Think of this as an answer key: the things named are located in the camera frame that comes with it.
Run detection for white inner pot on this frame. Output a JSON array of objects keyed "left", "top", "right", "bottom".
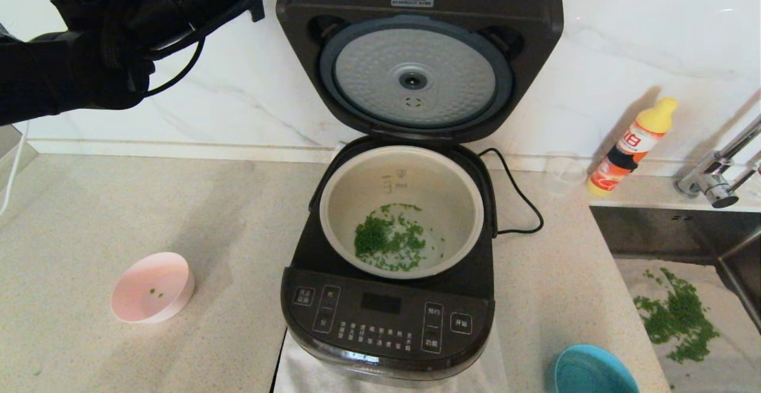
[{"left": 319, "top": 146, "right": 485, "bottom": 279}]

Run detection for grey metal panel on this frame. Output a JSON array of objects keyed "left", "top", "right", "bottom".
[{"left": 0, "top": 124, "right": 37, "bottom": 191}]

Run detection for stainless steel sink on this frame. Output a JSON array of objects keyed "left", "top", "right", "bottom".
[{"left": 590, "top": 206, "right": 761, "bottom": 393}]

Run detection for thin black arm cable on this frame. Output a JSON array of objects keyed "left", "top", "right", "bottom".
[{"left": 141, "top": 0, "right": 265, "bottom": 98}]

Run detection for white power cable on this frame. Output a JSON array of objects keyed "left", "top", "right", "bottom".
[{"left": 0, "top": 121, "right": 30, "bottom": 215}]

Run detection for clear plastic cup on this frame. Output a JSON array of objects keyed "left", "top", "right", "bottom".
[{"left": 546, "top": 154, "right": 589, "bottom": 197}]

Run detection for white towel under cooker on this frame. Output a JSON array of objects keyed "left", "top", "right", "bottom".
[{"left": 272, "top": 328, "right": 510, "bottom": 393}]

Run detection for chopped green vegetables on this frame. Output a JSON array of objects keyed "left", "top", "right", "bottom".
[{"left": 149, "top": 203, "right": 446, "bottom": 297}]

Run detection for white towel in sink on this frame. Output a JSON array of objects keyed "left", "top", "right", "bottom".
[{"left": 612, "top": 256, "right": 761, "bottom": 393}]

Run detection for green grains on sink towel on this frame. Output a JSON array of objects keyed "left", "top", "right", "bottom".
[{"left": 633, "top": 268, "right": 720, "bottom": 364}]

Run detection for chrome faucet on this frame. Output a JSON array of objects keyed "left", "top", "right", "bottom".
[{"left": 675, "top": 114, "right": 761, "bottom": 209}]

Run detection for pink bowl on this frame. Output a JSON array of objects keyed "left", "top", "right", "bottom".
[{"left": 110, "top": 252, "right": 196, "bottom": 324}]

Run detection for black rice cooker base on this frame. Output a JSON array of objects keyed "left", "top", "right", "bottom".
[{"left": 281, "top": 137, "right": 496, "bottom": 389}]

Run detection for black power cable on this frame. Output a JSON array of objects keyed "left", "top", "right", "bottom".
[{"left": 479, "top": 148, "right": 545, "bottom": 235}]

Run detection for yellow orange squeeze bottle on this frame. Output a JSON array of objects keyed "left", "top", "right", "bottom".
[{"left": 587, "top": 97, "right": 680, "bottom": 197}]

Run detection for blue bowl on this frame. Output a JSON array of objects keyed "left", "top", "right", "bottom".
[{"left": 554, "top": 344, "right": 641, "bottom": 393}]

